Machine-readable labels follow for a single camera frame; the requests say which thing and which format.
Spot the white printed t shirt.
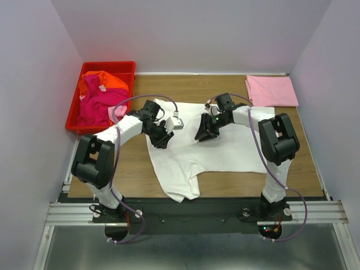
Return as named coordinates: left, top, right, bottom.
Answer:
left=146, top=102, right=266, bottom=203

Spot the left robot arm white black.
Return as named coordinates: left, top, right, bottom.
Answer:
left=71, top=100, right=183, bottom=220

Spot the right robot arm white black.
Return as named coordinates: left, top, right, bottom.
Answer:
left=195, top=93, right=300, bottom=219

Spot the light pink garment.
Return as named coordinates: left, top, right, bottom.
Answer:
left=107, top=105, right=127, bottom=125

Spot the folded pink t shirt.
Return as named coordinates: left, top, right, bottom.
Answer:
left=245, top=75, right=299, bottom=107

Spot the magenta t shirt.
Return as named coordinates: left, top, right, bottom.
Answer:
left=77, top=78, right=129, bottom=127

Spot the red plastic bin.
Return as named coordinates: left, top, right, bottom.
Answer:
left=65, top=61, right=136, bottom=134

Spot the orange t shirt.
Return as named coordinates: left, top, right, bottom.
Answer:
left=78, top=70, right=129, bottom=96

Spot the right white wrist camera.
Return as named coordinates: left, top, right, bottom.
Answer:
left=205, top=100, right=221, bottom=116

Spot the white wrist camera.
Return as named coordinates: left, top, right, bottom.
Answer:
left=205, top=100, right=221, bottom=116
left=165, top=111, right=184, bottom=134

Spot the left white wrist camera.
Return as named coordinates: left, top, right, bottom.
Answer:
left=165, top=111, right=184, bottom=134

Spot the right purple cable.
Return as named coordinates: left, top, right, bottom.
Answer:
left=206, top=94, right=308, bottom=243

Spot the purple cable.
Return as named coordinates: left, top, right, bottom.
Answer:
left=105, top=94, right=181, bottom=245
left=206, top=94, right=308, bottom=243

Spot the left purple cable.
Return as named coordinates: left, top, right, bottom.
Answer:
left=105, top=94, right=181, bottom=245

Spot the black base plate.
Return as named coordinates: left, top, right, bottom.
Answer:
left=46, top=198, right=337, bottom=235

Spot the aluminium frame rail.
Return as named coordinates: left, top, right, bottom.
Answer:
left=46, top=136, right=348, bottom=226

